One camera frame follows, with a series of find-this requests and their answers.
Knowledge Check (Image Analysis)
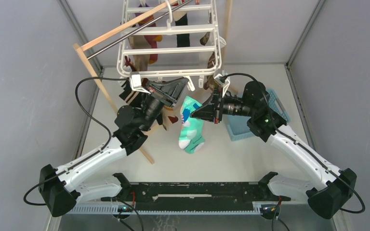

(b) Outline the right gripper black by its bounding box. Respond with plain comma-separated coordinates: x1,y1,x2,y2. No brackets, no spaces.
191,86,255,124

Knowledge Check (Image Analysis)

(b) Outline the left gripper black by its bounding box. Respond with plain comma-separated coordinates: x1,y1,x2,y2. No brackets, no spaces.
139,78,188,132

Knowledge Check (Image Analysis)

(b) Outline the green white sock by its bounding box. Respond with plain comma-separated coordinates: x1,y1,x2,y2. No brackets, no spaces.
178,96,205,154

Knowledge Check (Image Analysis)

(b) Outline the black sock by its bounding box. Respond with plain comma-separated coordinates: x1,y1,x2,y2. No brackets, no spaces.
119,80,144,108

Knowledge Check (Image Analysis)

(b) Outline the white plastic sock hanger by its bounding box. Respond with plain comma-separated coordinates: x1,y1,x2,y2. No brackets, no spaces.
116,0,222,88

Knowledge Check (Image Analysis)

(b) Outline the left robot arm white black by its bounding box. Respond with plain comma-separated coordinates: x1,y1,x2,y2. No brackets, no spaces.
38,77,189,217

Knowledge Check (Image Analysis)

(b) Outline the blue plastic basket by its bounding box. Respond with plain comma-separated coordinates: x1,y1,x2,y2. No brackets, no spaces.
225,89,291,141

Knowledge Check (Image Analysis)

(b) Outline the red cuff tan sock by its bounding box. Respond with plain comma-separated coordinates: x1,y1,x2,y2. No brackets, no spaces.
129,3,163,72

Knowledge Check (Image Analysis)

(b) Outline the navy sock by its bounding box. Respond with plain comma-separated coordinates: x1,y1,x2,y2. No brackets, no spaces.
174,13,191,49

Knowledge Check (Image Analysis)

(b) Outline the metal rack rod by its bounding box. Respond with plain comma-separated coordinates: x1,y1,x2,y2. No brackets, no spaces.
86,0,195,60

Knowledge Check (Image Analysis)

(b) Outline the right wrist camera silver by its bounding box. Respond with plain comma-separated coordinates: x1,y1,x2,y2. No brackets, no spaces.
214,74,230,98

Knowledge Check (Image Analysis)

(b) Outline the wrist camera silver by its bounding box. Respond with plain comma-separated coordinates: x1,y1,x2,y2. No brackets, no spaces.
214,74,230,98
129,72,151,94

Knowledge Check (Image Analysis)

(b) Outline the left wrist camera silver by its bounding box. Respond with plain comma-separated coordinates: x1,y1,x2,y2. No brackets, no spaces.
129,72,151,94

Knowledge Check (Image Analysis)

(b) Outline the wooden drying rack frame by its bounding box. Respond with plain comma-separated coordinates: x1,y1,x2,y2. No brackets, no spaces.
73,0,239,165

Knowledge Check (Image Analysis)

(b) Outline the left camera cable black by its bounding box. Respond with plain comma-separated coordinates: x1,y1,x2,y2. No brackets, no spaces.
75,77,132,151

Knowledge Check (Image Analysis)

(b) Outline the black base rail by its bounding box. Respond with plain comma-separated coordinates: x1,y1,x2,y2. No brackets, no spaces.
117,182,290,212

